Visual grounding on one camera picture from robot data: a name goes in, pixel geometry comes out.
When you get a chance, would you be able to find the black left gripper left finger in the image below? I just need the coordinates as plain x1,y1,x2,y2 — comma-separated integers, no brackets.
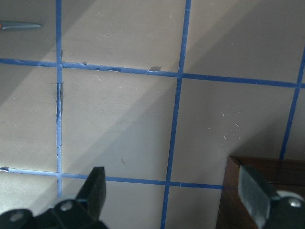
76,167,106,220

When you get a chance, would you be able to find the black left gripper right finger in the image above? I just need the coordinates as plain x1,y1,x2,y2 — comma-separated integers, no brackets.
238,165,279,229

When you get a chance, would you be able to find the dark wooden drawer cabinet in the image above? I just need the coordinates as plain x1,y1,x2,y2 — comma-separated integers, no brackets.
216,156,305,229

